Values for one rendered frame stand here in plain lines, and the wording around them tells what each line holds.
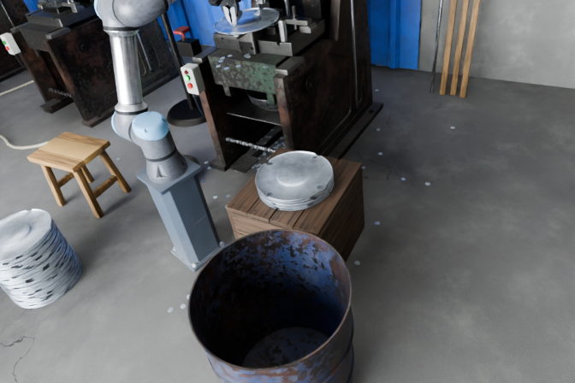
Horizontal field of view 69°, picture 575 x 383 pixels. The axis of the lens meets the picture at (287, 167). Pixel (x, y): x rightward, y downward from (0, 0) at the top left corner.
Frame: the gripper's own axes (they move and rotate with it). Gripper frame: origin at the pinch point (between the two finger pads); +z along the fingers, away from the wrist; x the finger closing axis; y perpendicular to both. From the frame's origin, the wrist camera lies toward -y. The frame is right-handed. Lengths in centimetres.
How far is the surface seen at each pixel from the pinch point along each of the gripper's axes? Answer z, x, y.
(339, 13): 8, -28, 44
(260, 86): 26.9, -10.2, -1.5
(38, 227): 52, 40, -95
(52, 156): 48, 76, -63
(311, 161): 40, -50, -27
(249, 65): 17.1, -6.1, -1.5
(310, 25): 5.6, -25.6, 20.8
